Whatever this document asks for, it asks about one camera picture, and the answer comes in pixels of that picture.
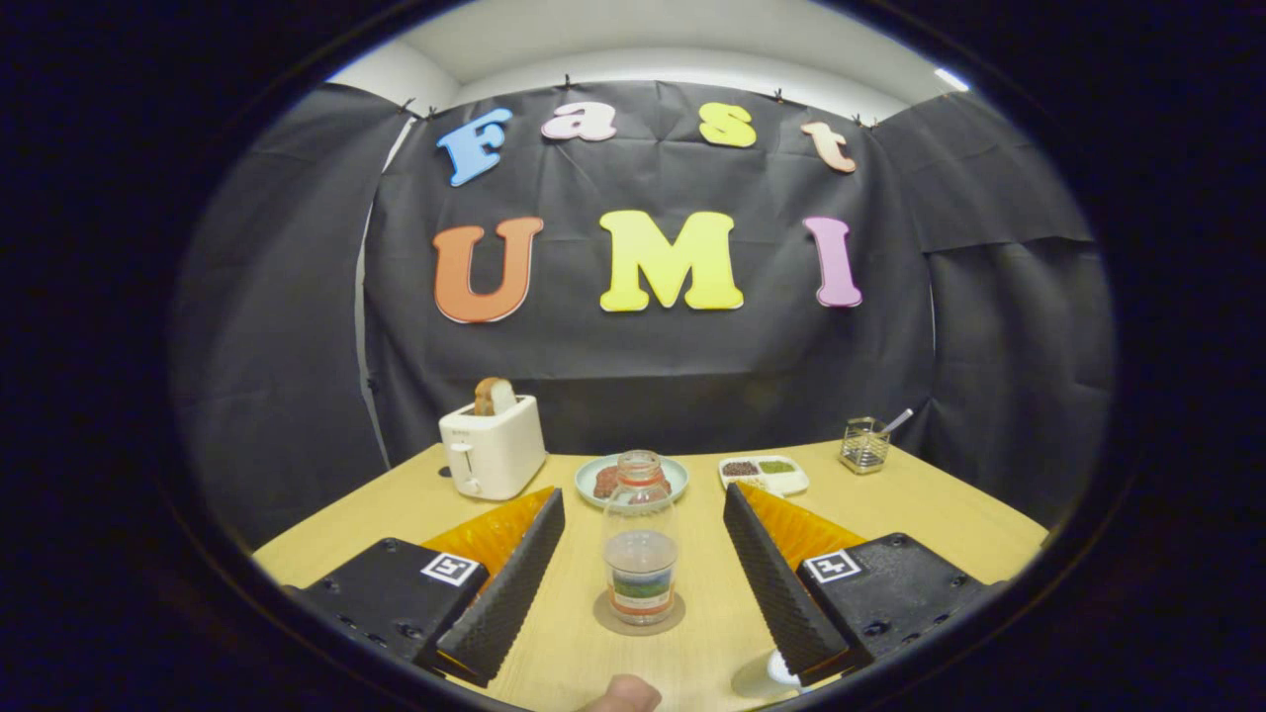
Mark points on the wooden table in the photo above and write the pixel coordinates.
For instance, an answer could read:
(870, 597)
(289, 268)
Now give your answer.
(940, 514)

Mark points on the small ceiling light panel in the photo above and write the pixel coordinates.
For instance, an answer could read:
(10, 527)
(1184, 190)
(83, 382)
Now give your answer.
(952, 79)

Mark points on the round brown coaster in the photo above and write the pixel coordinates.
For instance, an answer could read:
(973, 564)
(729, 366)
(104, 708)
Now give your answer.
(606, 620)

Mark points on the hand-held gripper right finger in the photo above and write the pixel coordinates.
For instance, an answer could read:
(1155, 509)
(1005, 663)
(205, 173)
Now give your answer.
(776, 583)

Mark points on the white toaster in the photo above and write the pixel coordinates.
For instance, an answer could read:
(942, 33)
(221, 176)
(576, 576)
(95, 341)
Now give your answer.
(499, 450)

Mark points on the toast bread slice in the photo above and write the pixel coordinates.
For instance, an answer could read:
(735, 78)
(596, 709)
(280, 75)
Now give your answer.
(495, 396)

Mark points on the pale blue cup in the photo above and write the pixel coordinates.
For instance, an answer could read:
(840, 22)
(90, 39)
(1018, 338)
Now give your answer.
(757, 680)

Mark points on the clear plastic juice bottle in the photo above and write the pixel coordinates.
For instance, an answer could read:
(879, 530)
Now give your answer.
(641, 574)

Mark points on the pale green plate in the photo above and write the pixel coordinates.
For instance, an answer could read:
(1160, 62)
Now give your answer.
(678, 469)

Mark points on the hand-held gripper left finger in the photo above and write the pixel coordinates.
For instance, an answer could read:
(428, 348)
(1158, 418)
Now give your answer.
(509, 588)

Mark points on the white divided dish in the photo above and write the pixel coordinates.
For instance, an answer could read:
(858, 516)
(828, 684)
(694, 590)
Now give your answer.
(783, 485)

